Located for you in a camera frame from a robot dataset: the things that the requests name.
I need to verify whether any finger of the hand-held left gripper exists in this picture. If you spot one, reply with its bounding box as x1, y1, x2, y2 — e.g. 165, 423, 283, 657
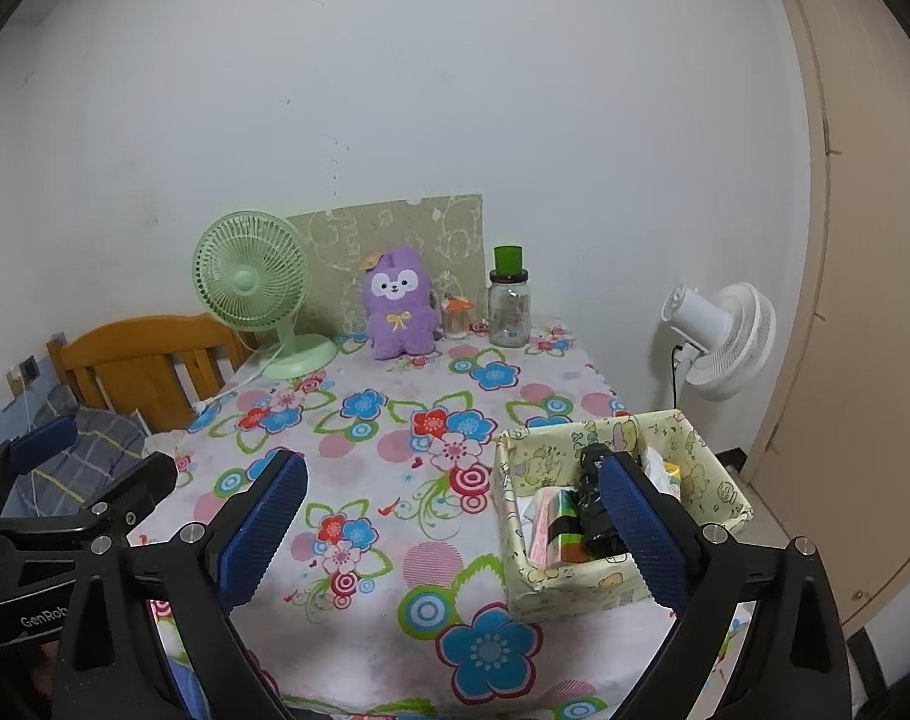
0, 415, 79, 518
0, 452, 178, 552

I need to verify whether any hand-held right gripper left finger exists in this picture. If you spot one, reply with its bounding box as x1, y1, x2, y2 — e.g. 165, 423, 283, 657
50, 448, 308, 720

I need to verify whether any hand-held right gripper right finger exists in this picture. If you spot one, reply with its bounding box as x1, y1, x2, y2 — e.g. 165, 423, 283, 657
599, 452, 850, 720

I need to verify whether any black plastic bag roll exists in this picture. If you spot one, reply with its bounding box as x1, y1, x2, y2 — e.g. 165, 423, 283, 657
575, 444, 628, 560

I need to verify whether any green tissue packet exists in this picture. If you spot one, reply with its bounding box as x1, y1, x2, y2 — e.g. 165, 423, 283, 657
546, 491, 592, 563

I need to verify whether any yellow paper-wrapped box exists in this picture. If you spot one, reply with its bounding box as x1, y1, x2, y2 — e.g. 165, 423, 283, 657
495, 409, 755, 623

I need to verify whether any plaid pillow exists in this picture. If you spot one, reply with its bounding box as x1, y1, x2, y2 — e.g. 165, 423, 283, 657
20, 405, 152, 500

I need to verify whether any white standing fan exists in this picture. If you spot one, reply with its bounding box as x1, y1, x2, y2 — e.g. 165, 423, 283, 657
663, 283, 777, 402

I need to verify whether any green desk fan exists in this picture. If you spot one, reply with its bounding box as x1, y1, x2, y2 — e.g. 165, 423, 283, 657
192, 211, 340, 380

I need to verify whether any purple plush toy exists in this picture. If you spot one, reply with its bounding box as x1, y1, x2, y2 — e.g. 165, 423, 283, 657
361, 244, 439, 361

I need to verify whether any glass jar with green lid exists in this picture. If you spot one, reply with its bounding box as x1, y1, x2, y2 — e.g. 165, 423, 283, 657
488, 245, 532, 350

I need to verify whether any toothpick holder with orange lid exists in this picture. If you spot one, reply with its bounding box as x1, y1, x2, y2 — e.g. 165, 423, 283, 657
441, 294, 472, 340

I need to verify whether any green patterned board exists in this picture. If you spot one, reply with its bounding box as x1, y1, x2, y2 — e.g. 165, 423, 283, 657
286, 195, 484, 338

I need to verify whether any beige wooden door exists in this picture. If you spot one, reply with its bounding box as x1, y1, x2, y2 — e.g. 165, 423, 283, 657
755, 0, 910, 638

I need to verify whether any white fan power cable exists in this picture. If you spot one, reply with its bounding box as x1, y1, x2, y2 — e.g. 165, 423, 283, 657
192, 345, 287, 413

